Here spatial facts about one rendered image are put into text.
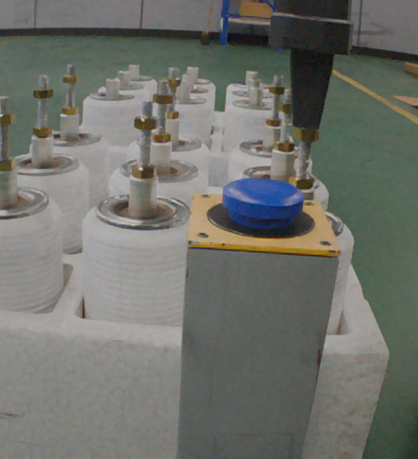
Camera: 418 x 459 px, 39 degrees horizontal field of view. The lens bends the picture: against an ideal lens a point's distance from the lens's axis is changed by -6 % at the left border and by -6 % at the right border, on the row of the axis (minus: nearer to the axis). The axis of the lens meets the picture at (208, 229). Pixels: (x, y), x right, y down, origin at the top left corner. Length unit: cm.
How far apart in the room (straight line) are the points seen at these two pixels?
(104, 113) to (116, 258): 56
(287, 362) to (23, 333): 23
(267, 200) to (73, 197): 34
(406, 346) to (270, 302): 58
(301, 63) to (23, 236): 25
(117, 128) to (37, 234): 53
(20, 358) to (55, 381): 3
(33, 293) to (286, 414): 25
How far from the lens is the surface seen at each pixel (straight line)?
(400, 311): 95
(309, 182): 48
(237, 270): 28
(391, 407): 73
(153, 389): 48
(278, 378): 31
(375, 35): 706
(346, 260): 49
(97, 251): 47
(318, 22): 41
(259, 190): 30
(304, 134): 47
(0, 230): 48
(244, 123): 98
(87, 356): 47
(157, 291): 47
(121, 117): 100
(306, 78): 46
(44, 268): 50
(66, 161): 63
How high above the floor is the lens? 42
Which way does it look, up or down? 21 degrees down
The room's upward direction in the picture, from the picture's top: 4 degrees clockwise
